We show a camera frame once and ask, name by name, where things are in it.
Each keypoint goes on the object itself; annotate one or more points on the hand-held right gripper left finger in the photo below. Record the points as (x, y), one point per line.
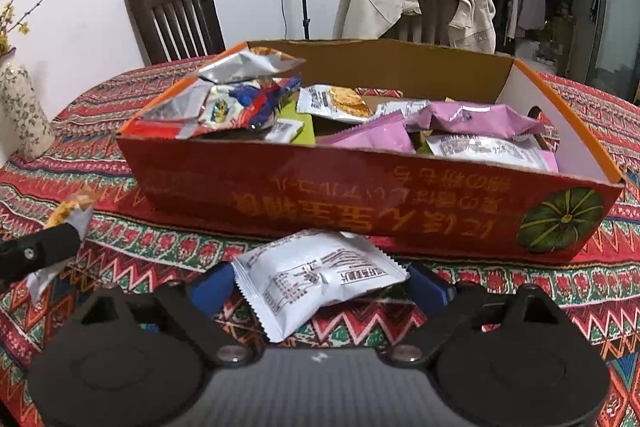
(212, 289)

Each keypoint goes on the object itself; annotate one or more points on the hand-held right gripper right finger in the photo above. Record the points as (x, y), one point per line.
(425, 287)

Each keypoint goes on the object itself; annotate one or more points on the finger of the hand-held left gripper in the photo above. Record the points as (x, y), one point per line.
(35, 252)

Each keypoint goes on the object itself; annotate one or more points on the red orange cardboard box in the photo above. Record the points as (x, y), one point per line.
(300, 197)

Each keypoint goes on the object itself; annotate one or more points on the pink snack packet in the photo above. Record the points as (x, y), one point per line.
(370, 137)
(460, 117)

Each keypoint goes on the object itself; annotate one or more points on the floral ceramic vase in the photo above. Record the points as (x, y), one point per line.
(25, 112)

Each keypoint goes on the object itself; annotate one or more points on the white pink-edged snack packet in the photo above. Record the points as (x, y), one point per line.
(485, 149)

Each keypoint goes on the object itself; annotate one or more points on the small white snack packet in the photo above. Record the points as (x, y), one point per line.
(400, 108)

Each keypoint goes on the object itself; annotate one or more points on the green snack packet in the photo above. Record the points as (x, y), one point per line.
(305, 132)

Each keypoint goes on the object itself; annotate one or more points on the red blue snack packet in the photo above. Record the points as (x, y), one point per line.
(240, 102)

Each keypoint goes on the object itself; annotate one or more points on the silver foil snack packet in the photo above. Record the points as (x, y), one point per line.
(235, 66)

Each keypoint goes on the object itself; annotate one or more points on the brown wooden chair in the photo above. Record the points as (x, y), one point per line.
(435, 17)

